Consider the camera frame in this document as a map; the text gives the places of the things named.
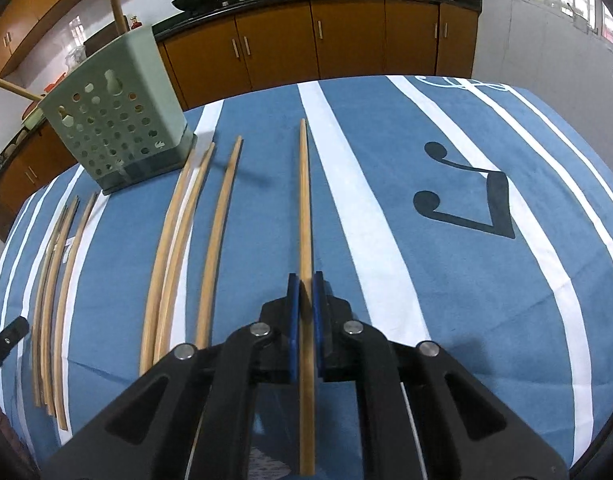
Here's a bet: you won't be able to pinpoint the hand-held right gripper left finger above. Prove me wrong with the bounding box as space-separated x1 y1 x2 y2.
41 273 300 480

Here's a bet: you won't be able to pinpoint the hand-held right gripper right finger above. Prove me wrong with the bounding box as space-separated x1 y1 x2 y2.
313 271 571 480

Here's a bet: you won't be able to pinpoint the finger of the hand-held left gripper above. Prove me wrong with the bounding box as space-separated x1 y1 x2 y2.
0 316 30 377

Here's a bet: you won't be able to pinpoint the green perforated utensil holder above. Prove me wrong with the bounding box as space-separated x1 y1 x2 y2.
38 25 198 197

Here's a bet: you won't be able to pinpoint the blue white striped cloth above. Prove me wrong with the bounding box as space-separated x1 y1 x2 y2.
0 74 613 480

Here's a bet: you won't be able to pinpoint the orange wooden base cabinets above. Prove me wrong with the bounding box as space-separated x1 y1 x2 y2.
0 0 482 243

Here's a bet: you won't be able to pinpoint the black kitchen countertop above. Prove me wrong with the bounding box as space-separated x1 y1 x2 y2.
151 0 483 41

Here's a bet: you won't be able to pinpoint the orange wooden wall cabinets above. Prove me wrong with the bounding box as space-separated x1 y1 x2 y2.
0 0 108 79

